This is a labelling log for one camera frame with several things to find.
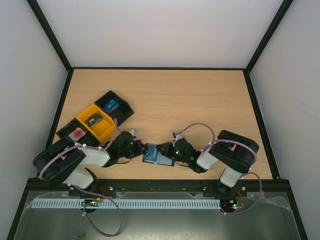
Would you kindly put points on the black VIP card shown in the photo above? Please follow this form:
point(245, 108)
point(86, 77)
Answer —
point(93, 120)

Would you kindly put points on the yellow bin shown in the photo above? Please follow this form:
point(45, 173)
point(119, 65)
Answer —
point(103, 129)

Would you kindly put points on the light blue slotted cable duct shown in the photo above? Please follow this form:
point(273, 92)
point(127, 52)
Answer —
point(190, 204)

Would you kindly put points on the white red card in bin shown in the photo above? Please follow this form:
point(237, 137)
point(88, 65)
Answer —
point(77, 134)

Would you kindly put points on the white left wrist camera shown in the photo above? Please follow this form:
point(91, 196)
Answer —
point(134, 132)

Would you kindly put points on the black bin near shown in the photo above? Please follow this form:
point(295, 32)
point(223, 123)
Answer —
point(88, 139)

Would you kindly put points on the black front mounting rail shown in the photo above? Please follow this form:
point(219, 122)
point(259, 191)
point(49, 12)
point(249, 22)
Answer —
point(208, 188)

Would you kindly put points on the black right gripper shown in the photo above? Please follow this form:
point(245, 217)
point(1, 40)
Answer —
point(167, 149)

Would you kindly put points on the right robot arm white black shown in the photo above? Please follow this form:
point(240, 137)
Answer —
point(237, 152)

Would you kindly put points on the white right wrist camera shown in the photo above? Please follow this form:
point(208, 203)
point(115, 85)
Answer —
point(176, 136)

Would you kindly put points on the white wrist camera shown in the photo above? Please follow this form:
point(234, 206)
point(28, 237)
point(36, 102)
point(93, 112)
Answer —
point(176, 136)
point(134, 132)

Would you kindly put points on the blue credit card in bin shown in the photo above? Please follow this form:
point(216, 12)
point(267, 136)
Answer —
point(110, 106)

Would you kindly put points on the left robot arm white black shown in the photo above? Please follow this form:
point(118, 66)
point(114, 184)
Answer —
point(61, 162)

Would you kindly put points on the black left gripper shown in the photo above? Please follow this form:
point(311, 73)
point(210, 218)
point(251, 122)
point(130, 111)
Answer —
point(139, 151)

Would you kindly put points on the blue card in holder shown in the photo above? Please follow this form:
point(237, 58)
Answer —
point(152, 158)

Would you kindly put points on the blue leather card holder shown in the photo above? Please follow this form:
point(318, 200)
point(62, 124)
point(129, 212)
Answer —
point(161, 160)

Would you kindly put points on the black aluminium frame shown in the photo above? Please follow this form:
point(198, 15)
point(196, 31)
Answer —
point(281, 12)

